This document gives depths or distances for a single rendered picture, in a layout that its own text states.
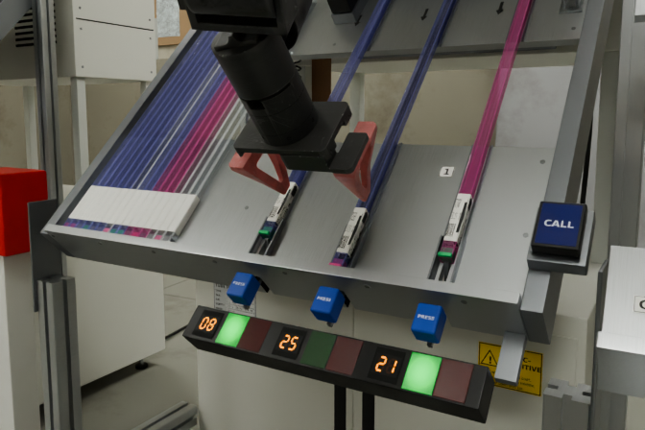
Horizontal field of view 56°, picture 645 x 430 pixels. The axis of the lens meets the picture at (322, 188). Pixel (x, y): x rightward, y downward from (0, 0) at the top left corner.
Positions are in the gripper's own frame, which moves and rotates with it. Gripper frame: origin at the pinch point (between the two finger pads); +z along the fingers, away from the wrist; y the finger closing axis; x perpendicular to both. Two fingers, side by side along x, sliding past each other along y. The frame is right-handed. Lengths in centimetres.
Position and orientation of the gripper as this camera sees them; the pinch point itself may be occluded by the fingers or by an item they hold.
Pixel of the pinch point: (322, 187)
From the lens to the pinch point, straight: 63.3
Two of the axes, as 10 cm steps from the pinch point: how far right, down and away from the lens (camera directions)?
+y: -8.6, -0.7, 5.0
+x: -3.7, 7.5, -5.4
